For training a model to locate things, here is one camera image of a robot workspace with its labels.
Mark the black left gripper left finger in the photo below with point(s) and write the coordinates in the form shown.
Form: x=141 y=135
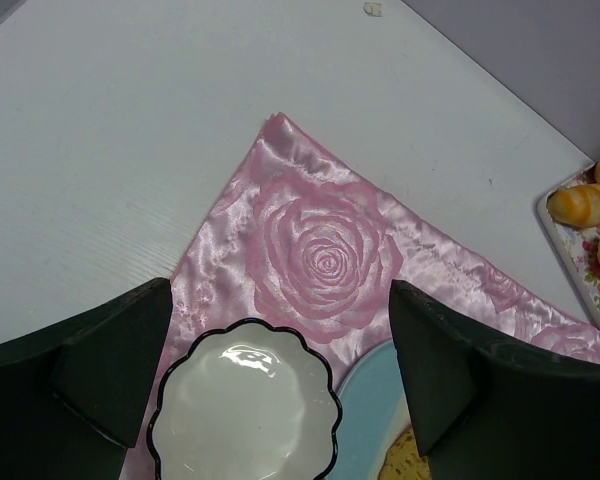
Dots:
x=73 y=395

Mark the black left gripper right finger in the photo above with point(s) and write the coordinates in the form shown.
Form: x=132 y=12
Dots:
x=485 y=405

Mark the orange striped bread roll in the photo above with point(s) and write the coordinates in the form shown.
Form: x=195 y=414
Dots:
x=577 y=206

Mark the blue and cream plate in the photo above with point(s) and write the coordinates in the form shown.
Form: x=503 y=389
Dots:
x=375 y=414

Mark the white scalloped black-rimmed bowl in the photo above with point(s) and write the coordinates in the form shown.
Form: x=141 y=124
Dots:
x=250 y=401

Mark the floral rectangular tray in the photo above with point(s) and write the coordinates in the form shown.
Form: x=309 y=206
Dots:
x=576 y=248

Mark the pink rose satin cloth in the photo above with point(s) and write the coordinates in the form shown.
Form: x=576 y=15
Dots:
x=299 y=240

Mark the small white scrap on table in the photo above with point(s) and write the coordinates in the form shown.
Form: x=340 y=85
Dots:
x=373 y=9

